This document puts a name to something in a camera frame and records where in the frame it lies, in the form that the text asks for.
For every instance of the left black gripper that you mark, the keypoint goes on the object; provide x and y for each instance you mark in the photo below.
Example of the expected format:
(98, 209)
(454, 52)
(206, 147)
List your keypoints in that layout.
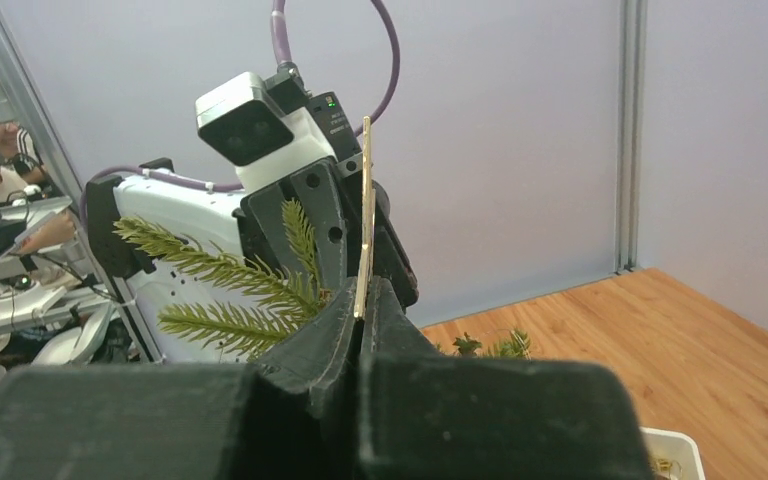
(308, 223)

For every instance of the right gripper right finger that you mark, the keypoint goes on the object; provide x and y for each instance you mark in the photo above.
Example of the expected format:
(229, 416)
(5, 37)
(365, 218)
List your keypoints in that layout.
(422, 414)

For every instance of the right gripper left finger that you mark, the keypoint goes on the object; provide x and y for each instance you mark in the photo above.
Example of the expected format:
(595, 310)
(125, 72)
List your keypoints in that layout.
(179, 421)

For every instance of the silver star ornament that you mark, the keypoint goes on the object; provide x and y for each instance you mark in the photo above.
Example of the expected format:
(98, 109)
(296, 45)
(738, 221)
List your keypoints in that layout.
(368, 199)

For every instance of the small green christmas tree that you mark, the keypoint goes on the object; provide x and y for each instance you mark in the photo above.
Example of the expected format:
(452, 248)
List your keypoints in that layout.
(280, 322)

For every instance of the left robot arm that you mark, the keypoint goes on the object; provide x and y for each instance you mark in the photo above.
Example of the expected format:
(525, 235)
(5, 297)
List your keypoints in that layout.
(183, 206)

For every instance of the white ornament tray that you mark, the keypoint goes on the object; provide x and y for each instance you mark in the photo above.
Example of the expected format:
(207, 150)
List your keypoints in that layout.
(673, 455)

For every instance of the person in background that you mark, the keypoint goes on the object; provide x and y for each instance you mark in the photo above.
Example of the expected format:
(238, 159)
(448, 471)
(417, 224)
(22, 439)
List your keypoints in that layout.
(0, 192)

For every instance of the left aluminium frame post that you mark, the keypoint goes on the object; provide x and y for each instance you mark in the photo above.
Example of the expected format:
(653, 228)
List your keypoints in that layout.
(633, 37)

